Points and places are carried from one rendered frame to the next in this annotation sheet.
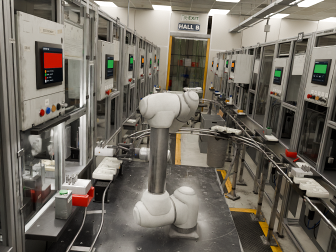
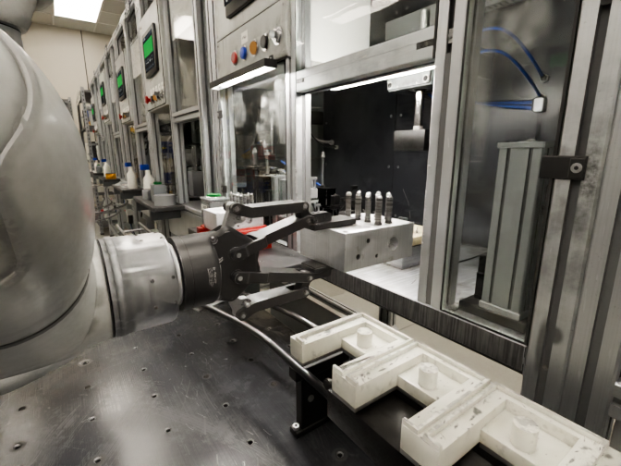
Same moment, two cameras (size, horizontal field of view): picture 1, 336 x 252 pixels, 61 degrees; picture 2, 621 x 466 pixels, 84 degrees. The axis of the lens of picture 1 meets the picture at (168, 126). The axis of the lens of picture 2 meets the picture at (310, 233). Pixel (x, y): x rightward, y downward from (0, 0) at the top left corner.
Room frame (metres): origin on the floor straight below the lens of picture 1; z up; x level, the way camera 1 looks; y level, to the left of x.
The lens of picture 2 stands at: (2.25, 0.10, 1.16)
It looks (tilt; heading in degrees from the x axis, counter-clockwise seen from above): 13 degrees down; 143
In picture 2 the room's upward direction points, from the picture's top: straight up
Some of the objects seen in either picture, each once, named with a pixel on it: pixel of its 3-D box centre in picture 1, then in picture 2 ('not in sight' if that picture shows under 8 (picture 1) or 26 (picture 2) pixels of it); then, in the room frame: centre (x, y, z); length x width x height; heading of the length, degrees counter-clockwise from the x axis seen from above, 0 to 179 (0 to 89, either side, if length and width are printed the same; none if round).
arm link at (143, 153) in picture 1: (144, 153); (141, 280); (1.91, 0.15, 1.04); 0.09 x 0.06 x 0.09; 179
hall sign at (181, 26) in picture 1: (189, 27); not in sight; (9.96, -0.46, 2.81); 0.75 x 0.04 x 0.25; 89
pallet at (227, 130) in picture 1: (226, 131); not in sight; (3.59, -0.76, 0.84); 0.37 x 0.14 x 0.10; 57
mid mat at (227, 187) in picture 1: (212, 180); not in sight; (3.91, -0.71, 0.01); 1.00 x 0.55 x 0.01; 179
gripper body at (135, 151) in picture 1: (133, 152); (216, 265); (1.91, 0.23, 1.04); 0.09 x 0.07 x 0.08; 89
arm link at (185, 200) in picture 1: (184, 205); not in sight; (1.56, -0.13, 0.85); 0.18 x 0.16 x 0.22; 116
